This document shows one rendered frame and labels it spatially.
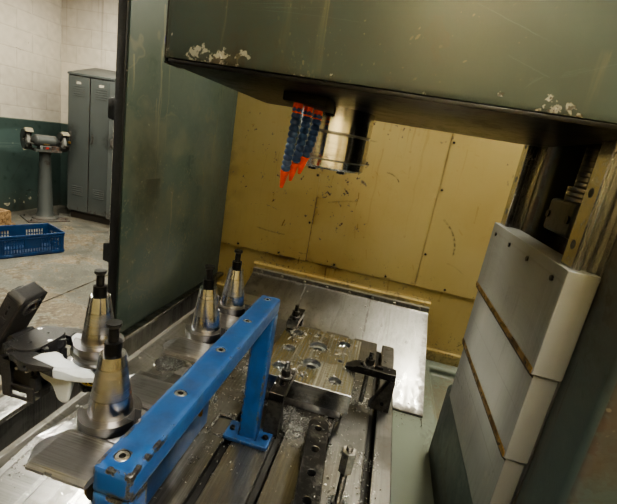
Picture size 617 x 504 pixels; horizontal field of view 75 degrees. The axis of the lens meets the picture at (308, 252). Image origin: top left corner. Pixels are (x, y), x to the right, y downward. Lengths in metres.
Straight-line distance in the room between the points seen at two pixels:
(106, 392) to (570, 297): 0.63
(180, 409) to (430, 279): 1.61
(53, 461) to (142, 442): 0.08
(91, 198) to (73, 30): 2.30
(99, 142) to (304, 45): 5.49
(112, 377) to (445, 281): 1.69
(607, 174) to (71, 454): 0.74
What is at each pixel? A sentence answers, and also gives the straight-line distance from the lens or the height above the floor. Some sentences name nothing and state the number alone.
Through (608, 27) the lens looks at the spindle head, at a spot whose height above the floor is 1.71.
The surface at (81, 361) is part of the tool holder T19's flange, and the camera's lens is 0.62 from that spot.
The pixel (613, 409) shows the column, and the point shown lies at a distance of 0.68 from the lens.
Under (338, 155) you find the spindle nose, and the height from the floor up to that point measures 1.52.
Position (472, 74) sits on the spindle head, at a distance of 0.57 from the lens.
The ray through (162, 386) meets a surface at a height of 1.22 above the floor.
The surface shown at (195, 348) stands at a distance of 0.63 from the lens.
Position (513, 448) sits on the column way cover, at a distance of 0.83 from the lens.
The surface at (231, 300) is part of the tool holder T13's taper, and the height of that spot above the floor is 1.24.
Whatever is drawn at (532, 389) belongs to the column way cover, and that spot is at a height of 1.21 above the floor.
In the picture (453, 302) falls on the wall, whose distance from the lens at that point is 2.02.
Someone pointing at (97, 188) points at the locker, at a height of 0.48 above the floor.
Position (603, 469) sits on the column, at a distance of 0.73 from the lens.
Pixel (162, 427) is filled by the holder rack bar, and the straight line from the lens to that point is 0.48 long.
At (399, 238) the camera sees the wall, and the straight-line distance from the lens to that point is 1.92.
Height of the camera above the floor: 1.53
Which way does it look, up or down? 15 degrees down
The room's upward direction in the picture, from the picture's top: 10 degrees clockwise
